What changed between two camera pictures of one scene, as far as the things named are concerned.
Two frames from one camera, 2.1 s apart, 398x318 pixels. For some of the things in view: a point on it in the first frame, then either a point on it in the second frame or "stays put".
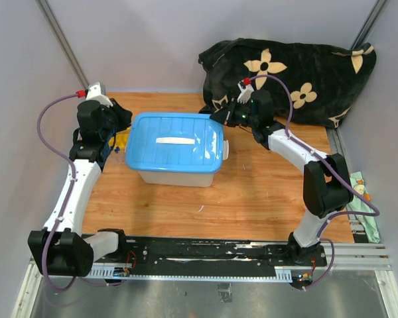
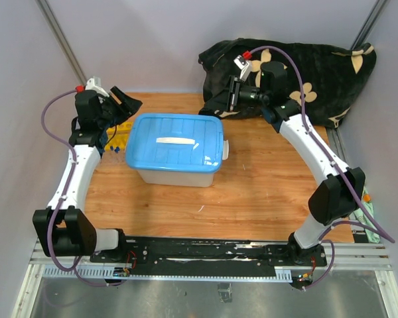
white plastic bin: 205,179 stays put
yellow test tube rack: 121,139 stays put
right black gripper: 223,116 -> 227,99
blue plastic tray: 174,142 stays put
